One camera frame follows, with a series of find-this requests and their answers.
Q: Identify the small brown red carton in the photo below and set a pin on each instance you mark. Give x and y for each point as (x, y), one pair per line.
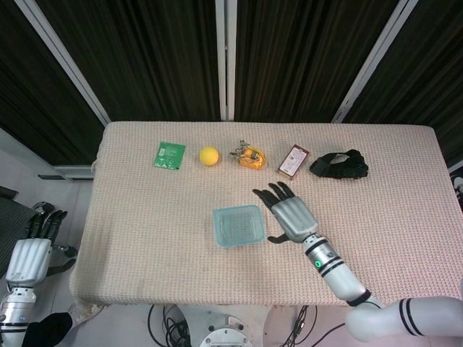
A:
(293, 162)

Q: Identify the black cloth bundle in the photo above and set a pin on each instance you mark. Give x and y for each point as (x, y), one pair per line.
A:
(343, 168)

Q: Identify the pink waffle tablecloth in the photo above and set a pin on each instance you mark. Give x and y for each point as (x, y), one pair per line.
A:
(144, 235)

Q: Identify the dark pleated curtain panel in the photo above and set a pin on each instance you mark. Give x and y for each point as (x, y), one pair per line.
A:
(144, 58)
(289, 58)
(427, 79)
(32, 108)

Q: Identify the yellow ball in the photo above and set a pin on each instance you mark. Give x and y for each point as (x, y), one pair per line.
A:
(209, 156)

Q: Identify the black fabric cloth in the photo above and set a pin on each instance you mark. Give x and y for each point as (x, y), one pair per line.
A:
(50, 330)

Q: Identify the green sachet packet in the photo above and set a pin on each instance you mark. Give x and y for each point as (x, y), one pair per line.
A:
(169, 155)

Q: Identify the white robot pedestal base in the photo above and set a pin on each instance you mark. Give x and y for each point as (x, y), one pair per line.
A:
(226, 336)

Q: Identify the blue plastic lid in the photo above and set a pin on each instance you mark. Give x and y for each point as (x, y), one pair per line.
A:
(237, 224)

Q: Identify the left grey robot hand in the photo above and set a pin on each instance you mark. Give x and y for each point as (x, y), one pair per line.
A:
(29, 258)

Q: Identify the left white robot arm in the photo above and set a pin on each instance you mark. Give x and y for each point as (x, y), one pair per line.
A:
(14, 311)

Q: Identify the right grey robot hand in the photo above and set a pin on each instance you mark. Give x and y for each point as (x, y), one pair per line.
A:
(293, 217)

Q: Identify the clear plastic container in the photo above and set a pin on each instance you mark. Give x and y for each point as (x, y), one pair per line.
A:
(240, 244)

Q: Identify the white frame post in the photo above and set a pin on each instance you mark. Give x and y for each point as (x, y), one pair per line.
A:
(65, 65)
(369, 61)
(225, 61)

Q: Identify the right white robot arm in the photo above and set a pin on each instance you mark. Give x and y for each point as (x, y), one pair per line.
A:
(343, 282)

